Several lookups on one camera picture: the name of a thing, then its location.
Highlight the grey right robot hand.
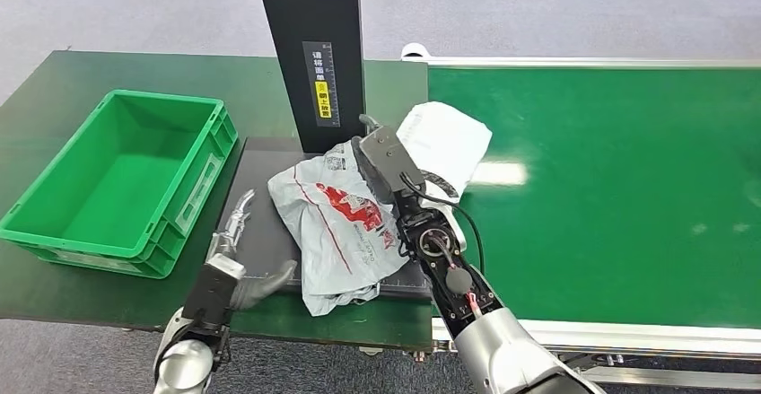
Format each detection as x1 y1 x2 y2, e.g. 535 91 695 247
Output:
350 114 426 206

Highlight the silver conveyor frame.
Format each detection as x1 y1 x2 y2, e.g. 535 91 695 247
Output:
401 41 761 391

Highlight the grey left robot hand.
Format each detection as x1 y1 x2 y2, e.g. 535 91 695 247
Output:
184 188 299 328

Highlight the grey poly mailer package red print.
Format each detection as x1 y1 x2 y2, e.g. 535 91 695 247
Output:
396 101 494 206
267 139 411 318

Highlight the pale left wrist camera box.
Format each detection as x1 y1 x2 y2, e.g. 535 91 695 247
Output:
206 253 247 281

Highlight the black inbound scanner machine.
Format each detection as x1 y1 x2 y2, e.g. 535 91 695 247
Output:
211 0 433 303

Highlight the green conveyor belt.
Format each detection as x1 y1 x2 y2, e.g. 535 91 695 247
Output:
427 66 761 330

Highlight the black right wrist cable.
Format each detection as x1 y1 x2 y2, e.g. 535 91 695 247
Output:
399 171 485 276

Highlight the black yellow label sticker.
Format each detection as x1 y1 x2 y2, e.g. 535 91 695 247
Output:
302 40 341 128

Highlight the green plastic crate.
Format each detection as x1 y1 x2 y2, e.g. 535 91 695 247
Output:
0 89 239 279

